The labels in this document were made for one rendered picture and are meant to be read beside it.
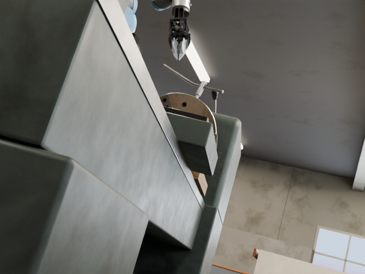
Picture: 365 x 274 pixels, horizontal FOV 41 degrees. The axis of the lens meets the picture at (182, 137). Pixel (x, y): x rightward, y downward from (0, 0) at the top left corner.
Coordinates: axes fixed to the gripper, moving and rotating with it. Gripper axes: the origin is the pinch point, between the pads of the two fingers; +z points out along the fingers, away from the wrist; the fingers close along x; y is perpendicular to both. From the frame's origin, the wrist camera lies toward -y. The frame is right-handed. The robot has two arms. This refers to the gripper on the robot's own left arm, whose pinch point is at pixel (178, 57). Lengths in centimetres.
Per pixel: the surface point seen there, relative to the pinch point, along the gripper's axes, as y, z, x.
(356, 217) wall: -792, -46, 243
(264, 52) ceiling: -330, -164, 49
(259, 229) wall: -819, -18, 63
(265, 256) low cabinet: -296, 61, 50
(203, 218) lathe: -11, 63, 12
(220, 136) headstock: -11.3, 29.5, 17.5
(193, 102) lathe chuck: 4.2, 20.6, 7.2
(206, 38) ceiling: -327, -179, -17
